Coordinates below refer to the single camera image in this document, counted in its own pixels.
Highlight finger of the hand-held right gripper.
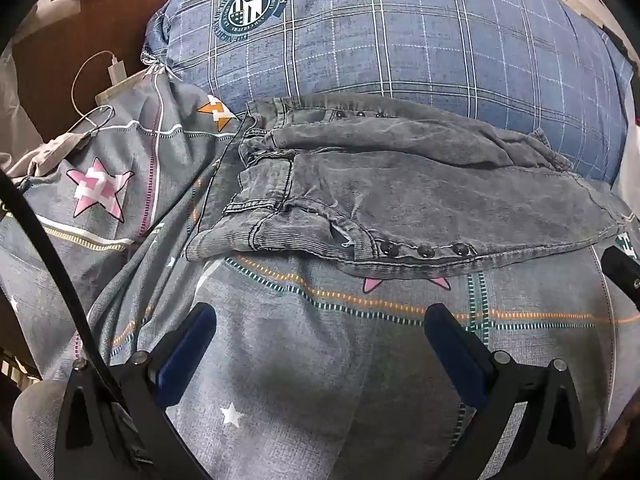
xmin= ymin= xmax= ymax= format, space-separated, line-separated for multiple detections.
xmin=601 ymin=246 xmax=640 ymax=311

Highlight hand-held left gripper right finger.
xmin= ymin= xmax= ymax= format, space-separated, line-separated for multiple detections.
xmin=424 ymin=302 xmax=586 ymax=480

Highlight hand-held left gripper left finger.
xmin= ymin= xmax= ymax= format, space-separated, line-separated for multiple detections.
xmin=54 ymin=302 xmax=218 ymax=480

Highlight grey denim pants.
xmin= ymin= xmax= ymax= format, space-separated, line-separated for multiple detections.
xmin=186 ymin=94 xmax=632 ymax=281

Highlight grey star-printed bed sheet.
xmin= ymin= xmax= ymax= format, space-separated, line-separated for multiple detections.
xmin=0 ymin=67 xmax=640 ymax=480

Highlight beige cloth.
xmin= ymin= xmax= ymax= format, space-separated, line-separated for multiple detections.
xmin=0 ymin=130 xmax=98 ymax=181

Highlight blue plaid pillow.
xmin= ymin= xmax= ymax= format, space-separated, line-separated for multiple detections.
xmin=141 ymin=0 xmax=631 ymax=186

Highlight brown wooden headboard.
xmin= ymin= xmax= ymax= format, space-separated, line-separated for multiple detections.
xmin=10 ymin=0 xmax=181 ymax=143

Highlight black cable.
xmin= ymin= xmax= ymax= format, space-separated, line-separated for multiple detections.
xmin=0 ymin=167 xmax=131 ymax=411

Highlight white charging cable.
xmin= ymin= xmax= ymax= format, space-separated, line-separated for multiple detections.
xmin=71 ymin=50 xmax=118 ymax=136

